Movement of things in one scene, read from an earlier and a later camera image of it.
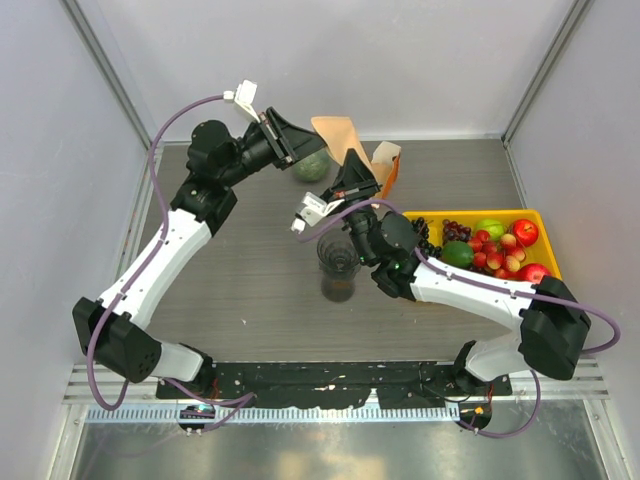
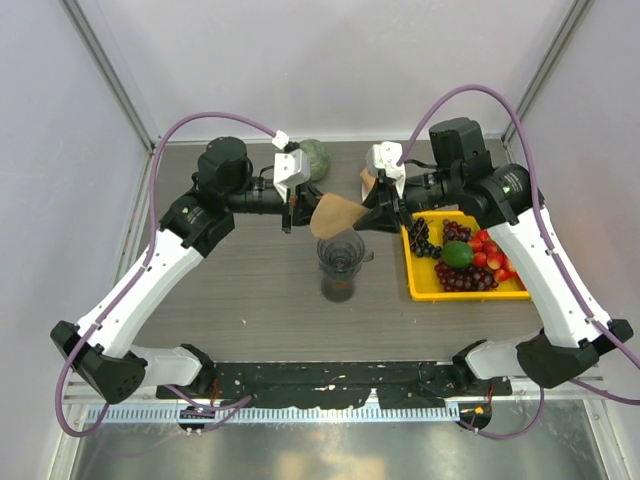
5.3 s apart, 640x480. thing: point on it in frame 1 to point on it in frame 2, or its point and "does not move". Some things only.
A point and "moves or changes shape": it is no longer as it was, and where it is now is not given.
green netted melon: (313, 167) does not move
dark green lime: (458, 253) does not move
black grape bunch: (426, 248) does not move
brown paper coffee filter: (340, 136) moves or changes shape
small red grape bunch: (453, 231) does not move
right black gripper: (355, 181) to (387, 210)
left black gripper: (289, 143) to (309, 196)
